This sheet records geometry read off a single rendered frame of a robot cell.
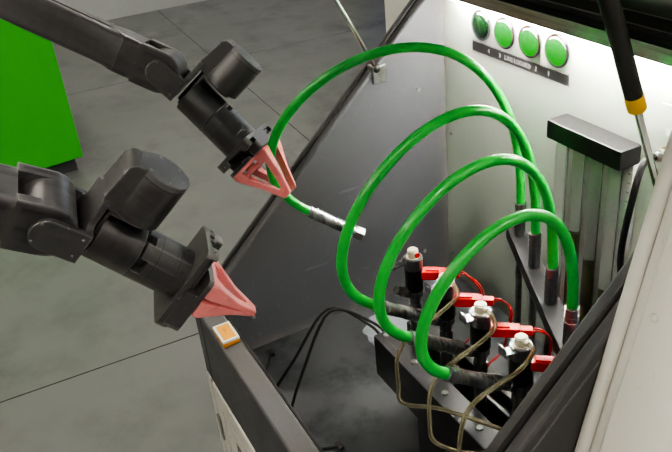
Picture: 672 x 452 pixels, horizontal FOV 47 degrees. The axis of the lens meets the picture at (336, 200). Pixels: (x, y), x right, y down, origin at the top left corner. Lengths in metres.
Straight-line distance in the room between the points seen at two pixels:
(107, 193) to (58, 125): 3.54
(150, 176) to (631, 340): 0.52
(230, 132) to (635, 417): 0.63
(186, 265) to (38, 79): 3.44
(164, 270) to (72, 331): 2.34
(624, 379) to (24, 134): 3.72
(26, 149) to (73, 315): 1.33
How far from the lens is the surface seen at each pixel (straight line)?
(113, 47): 1.13
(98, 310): 3.22
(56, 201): 0.77
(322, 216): 1.16
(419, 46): 1.08
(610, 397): 0.91
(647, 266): 0.84
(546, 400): 0.90
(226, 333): 1.33
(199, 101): 1.12
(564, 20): 1.14
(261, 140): 1.10
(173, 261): 0.82
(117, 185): 0.77
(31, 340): 3.18
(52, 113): 4.29
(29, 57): 4.19
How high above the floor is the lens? 1.76
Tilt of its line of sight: 29 degrees down
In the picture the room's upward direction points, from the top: 6 degrees counter-clockwise
